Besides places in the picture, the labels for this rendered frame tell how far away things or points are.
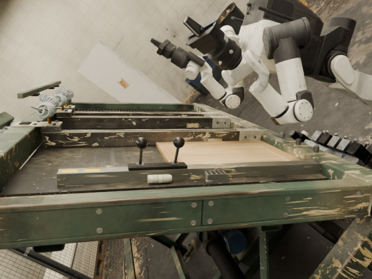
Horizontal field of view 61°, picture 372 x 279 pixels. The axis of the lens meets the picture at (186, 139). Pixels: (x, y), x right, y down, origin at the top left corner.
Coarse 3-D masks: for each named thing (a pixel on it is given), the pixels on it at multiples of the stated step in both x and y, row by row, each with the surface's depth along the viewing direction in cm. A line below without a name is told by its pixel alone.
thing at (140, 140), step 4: (140, 140) 97; (144, 140) 98; (136, 144) 98; (140, 144) 97; (144, 144) 97; (140, 148) 98; (140, 152) 101; (140, 156) 102; (140, 160) 103; (136, 164) 105; (140, 164) 105
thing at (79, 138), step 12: (48, 120) 141; (48, 132) 140; (60, 132) 142; (72, 132) 143; (84, 132) 144; (96, 132) 145; (108, 132) 147; (120, 132) 148; (132, 132) 149; (144, 132) 151; (156, 132) 152; (168, 132) 154; (180, 132) 155; (192, 132) 157; (204, 132) 158; (216, 132) 160; (228, 132) 161; (240, 132) 163; (252, 132) 164; (48, 144) 141; (60, 144) 143; (72, 144) 144; (84, 144) 145; (96, 144) 146; (108, 144) 148; (120, 144) 149; (132, 144) 151
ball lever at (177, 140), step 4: (176, 140) 100; (180, 140) 100; (176, 144) 100; (180, 144) 100; (176, 148) 104; (176, 152) 104; (176, 156) 105; (176, 160) 107; (172, 164) 107; (176, 164) 108
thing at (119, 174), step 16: (64, 176) 98; (80, 176) 99; (96, 176) 100; (112, 176) 102; (128, 176) 103; (144, 176) 104; (176, 176) 107; (192, 176) 109; (240, 176) 113; (256, 176) 115
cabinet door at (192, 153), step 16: (160, 144) 148; (192, 144) 152; (208, 144) 153; (224, 144) 155; (240, 144) 156; (256, 144) 158; (192, 160) 126; (208, 160) 127; (224, 160) 128; (240, 160) 129; (256, 160) 130; (272, 160) 131; (288, 160) 131
